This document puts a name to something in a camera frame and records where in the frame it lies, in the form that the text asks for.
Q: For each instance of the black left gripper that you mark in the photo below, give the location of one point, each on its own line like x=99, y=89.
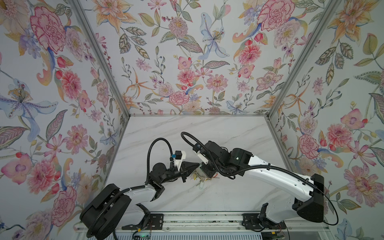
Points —
x=183, y=170

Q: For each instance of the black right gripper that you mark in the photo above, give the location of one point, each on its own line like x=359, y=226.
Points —
x=206, y=172

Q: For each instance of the silver metal keyring with keys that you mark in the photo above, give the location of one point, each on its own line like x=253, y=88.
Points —
x=199, y=176

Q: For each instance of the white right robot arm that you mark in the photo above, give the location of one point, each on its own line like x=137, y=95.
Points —
x=304, y=194

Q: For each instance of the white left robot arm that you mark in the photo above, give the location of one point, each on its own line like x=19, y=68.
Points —
x=114, y=208

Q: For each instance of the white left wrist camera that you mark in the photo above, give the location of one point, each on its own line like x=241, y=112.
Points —
x=178, y=158

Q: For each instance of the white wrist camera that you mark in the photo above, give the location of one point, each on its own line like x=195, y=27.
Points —
x=200, y=152
x=178, y=158

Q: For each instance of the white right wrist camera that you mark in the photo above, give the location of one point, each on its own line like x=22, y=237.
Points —
x=200, y=152

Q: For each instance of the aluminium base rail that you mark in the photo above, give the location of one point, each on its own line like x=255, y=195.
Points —
x=223, y=222

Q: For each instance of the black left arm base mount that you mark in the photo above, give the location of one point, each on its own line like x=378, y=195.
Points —
x=149, y=222

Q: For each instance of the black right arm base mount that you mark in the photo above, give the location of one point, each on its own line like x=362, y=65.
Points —
x=254, y=222

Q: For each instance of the aluminium corner frame post right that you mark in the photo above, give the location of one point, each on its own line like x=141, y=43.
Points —
x=309, y=47

